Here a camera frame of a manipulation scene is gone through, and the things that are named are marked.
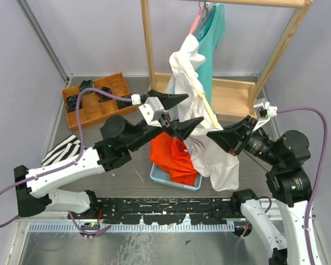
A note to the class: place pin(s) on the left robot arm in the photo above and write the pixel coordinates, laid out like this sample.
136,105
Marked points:
38,189

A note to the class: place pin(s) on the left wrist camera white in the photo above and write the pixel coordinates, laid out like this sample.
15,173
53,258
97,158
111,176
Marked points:
152,110

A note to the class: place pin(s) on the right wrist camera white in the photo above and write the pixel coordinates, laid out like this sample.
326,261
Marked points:
264,111

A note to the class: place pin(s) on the black white striped cloth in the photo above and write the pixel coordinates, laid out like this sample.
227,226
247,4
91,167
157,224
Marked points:
67,148

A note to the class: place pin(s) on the dark rolled sock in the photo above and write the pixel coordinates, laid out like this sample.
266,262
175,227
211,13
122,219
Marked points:
71,103
86,83
102,97
124,104

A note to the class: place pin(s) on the grey blue hanger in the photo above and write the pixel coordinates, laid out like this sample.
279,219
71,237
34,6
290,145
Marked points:
207,15

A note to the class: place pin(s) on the white t shirt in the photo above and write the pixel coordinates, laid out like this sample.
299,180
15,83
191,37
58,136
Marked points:
207,157

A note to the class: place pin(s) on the beige wooden hanger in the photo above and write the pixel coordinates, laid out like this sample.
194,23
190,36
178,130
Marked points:
197,87

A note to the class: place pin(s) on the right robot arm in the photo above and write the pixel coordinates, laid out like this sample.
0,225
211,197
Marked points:
288,184

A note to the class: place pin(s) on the aluminium frame rail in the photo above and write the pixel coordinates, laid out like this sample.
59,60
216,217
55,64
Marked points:
63,221

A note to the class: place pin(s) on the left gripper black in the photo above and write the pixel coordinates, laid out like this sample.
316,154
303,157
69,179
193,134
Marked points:
181,130

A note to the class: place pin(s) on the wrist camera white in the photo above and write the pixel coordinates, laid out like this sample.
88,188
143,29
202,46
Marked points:
152,110
264,111

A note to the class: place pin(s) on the orange t shirt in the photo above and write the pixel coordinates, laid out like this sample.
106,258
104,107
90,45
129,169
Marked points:
170,155

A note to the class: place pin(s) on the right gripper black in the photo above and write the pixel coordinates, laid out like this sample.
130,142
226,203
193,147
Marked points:
233,134

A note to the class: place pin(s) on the wooden compartment tray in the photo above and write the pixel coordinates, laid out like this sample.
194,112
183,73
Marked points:
92,112

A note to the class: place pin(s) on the wooden clothes rack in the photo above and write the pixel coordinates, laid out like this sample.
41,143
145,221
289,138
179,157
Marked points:
232,100

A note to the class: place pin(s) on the pink hanger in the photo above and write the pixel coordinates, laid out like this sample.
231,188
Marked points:
197,21

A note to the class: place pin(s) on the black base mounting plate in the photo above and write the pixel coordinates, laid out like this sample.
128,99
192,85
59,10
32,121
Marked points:
162,211

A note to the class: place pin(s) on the teal t shirt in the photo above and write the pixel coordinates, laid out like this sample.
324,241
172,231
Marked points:
195,59

